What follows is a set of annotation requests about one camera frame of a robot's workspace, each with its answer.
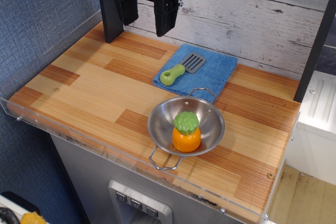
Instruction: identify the orange toy carrot green top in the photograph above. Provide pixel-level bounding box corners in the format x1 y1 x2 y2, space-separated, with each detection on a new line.
172 111 202 153

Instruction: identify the blue folded towel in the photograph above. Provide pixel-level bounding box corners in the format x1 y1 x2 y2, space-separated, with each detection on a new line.
152 44 239 103

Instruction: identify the clear acrylic table guard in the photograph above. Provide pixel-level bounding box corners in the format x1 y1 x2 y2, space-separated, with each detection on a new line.
1 5 300 223

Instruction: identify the silver toy fridge cabinet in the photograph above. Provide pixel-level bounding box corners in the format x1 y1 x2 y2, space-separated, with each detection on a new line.
49 132 253 224

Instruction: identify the white toy appliance top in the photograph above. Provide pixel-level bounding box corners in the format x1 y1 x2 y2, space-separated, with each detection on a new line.
298 71 335 134

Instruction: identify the silver water dispenser panel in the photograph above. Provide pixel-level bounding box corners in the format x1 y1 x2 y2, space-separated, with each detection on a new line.
108 179 173 223

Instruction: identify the yellow object bottom corner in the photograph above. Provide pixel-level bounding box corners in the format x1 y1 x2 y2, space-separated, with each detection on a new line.
20 212 47 224

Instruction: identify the dark left frame post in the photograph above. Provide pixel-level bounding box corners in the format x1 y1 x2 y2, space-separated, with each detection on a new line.
99 0 124 43

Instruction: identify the dark frame post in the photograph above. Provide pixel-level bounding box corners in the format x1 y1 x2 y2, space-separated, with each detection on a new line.
293 0 335 103
99 0 124 43

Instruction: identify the grey spatula green handle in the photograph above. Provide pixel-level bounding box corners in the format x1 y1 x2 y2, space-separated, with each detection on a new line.
160 52 206 86

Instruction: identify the steel bowl with wire handles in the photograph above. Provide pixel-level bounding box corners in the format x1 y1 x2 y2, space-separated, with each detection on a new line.
148 88 225 170

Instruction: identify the dark right frame post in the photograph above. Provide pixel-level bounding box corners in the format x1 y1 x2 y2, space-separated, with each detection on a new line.
293 0 335 103

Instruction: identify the black braided cable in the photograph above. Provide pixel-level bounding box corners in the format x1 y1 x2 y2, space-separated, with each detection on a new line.
0 207 19 224

